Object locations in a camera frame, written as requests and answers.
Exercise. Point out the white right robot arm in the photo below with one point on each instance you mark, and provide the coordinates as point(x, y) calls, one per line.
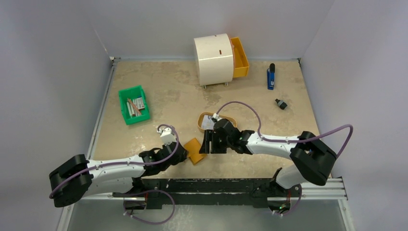
point(312, 159)

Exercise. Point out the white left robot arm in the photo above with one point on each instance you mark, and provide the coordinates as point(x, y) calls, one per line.
point(78, 177)

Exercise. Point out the blue black marker tool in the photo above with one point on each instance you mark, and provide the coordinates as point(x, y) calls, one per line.
point(271, 77)

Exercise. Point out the tan oval tray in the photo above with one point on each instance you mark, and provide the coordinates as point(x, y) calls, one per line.
point(232, 120)

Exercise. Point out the yellow open drawer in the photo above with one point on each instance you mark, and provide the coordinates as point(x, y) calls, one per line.
point(241, 65)

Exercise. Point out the card pack in bin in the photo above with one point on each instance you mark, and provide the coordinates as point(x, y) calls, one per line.
point(139, 102)

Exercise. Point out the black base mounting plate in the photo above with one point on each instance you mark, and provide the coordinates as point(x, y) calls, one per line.
point(255, 192)

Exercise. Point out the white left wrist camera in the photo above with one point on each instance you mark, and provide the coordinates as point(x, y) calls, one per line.
point(167, 135)

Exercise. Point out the yellow leather card holder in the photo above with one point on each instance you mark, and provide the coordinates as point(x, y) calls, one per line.
point(193, 146)

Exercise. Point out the pens in green bin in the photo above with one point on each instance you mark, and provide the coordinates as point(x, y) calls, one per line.
point(134, 110)

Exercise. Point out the aluminium frame rail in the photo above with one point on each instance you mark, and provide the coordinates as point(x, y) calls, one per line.
point(175, 98)

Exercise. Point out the small black knob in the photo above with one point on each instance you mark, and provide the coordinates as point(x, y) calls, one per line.
point(281, 104)

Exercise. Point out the green plastic bin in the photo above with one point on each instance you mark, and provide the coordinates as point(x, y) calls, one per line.
point(133, 93)

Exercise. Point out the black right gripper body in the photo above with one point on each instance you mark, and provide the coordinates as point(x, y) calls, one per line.
point(213, 142)

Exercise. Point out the cream round drawer cabinet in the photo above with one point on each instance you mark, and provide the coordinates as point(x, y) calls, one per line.
point(214, 59)

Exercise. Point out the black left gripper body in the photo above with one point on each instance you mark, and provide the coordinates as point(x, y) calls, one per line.
point(180, 159)

